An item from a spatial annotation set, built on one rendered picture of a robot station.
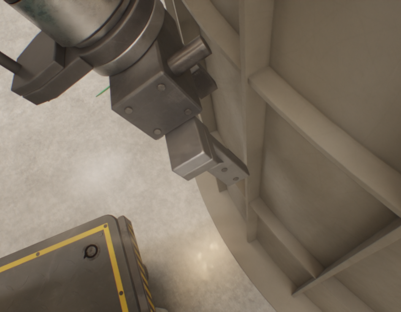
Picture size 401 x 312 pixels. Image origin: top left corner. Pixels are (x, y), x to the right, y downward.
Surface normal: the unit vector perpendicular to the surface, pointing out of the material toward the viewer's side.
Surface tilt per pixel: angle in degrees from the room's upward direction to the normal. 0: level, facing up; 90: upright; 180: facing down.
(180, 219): 0
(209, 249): 0
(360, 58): 90
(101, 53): 87
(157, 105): 83
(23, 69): 25
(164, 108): 83
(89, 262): 0
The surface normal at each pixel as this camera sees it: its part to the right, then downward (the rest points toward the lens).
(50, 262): -0.13, -0.45
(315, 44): -0.81, 0.56
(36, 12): -0.23, 0.91
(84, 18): 0.24, 0.78
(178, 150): -0.53, -0.40
